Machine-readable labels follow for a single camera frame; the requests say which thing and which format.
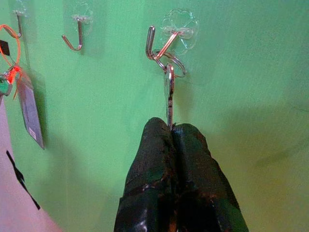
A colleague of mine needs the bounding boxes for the silver key with ring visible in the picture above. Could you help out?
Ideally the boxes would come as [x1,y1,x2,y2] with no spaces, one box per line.
[153,49,188,131]

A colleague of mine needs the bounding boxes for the black tape strip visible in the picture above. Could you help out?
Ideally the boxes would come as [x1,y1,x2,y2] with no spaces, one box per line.
[0,40,10,57]

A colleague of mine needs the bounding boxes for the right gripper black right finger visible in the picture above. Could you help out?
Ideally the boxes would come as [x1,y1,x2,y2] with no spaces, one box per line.
[169,122,249,232]

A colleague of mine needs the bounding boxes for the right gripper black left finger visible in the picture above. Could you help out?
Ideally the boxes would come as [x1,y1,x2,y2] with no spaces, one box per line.
[113,117,178,232]

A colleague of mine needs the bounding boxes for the orange lanyard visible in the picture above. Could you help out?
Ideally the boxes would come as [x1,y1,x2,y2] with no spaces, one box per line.
[0,24,22,100]

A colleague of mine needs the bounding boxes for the clear adhesive metal hook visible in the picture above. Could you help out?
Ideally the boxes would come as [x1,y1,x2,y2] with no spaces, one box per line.
[12,0,31,39]
[145,9,200,60]
[61,1,94,52]

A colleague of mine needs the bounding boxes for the green wall board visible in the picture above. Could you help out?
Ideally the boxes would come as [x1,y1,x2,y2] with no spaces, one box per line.
[0,0,309,232]

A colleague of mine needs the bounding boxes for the green capped key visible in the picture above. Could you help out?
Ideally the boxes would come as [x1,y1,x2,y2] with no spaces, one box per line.
[0,70,15,97]

